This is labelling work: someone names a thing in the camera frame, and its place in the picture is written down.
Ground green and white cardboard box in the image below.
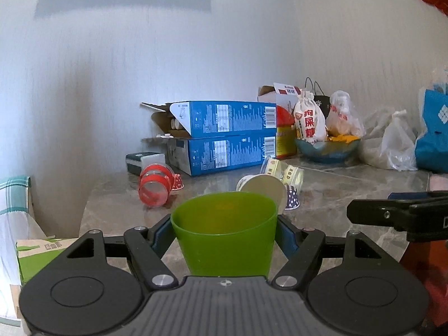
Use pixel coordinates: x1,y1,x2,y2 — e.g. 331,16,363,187
16,237,80,285

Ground small dark box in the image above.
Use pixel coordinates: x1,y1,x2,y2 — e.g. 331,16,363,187
125,152,165,176

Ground orange snack packets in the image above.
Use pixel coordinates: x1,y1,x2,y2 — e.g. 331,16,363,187
327,133,360,145

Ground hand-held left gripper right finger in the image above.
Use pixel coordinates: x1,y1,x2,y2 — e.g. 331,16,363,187
272,216,384,290

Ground green plastic cup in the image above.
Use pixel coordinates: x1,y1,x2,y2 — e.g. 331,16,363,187
170,191,278,278

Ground yellow and red box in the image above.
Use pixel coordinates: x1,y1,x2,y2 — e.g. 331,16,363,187
276,105,298,159

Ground white and red carton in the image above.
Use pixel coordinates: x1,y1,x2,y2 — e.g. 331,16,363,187
258,82,304,114

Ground red cloth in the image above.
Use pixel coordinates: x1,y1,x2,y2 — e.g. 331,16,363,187
399,240,448,330

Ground white plastic bag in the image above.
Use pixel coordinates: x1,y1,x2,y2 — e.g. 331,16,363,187
358,106,419,172

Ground blue shopping bag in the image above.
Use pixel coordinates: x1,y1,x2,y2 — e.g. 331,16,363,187
414,81,448,174

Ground black paper bag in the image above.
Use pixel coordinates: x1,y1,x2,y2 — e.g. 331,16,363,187
304,76,332,120

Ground white plastic sheet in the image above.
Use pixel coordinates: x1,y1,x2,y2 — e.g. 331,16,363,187
0,210,48,321

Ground clear container with red bands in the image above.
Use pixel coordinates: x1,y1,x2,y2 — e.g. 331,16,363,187
138,163,175,207

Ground pink packet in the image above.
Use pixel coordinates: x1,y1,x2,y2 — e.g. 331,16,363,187
428,174,448,193

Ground plaid cloth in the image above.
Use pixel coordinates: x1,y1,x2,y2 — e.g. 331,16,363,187
0,174,33,215

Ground clear cup with yellow label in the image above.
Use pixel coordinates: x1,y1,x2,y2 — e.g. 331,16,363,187
260,156,283,179
281,164,305,187

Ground blue cardboard box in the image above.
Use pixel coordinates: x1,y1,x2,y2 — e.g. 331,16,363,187
142,135,278,177
141,100,278,138

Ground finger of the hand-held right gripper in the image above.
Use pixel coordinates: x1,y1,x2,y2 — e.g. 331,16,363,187
346,199,411,232
388,191,448,202

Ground white cloth pouch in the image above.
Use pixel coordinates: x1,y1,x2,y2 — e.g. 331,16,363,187
293,90,327,145

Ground purple dotted paper cup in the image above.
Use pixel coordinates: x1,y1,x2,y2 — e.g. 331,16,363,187
284,184,301,211

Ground blue glass bowl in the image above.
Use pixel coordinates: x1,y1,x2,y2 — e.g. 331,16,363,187
295,136,362,164

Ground clear plastic snack bag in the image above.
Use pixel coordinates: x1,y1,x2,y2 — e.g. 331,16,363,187
325,90,365,138

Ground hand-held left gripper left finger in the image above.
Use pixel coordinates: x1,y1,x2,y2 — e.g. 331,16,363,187
65,216,176,290

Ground white paper bowl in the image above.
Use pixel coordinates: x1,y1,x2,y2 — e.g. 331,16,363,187
236,174,288,215

